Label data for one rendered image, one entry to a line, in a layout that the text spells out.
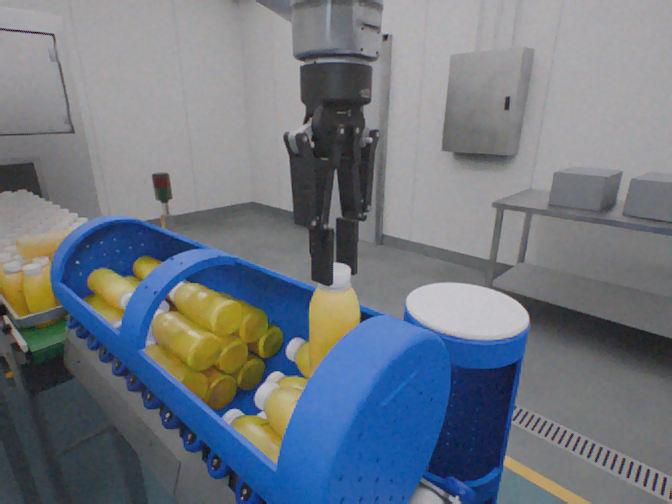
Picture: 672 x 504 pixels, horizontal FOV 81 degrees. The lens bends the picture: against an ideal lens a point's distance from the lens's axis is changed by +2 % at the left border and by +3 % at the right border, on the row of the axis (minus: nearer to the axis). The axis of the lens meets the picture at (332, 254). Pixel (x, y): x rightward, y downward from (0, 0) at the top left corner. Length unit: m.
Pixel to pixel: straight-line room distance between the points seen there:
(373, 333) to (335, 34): 0.31
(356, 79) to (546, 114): 3.39
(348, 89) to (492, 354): 0.67
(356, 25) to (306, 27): 0.05
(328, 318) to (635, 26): 3.42
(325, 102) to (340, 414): 0.31
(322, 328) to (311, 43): 0.30
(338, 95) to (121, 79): 5.26
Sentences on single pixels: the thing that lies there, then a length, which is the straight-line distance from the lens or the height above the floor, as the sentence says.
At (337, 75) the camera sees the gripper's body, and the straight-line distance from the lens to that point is 0.41.
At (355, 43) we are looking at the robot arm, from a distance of 0.41.
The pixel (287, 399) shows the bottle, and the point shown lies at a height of 1.12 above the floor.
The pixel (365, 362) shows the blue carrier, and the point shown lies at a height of 1.23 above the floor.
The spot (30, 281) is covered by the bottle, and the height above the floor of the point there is 1.04.
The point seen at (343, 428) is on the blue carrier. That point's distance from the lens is 0.42.
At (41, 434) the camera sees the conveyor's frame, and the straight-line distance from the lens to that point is 1.82.
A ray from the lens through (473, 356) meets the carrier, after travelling 0.91.
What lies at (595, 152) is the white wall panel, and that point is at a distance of 3.68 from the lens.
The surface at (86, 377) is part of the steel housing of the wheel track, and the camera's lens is 1.18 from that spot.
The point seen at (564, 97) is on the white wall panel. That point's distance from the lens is 3.74.
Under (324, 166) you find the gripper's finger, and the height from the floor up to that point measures 1.42.
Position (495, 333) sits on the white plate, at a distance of 0.92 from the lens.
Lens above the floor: 1.47
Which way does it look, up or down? 20 degrees down
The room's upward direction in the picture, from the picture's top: straight up
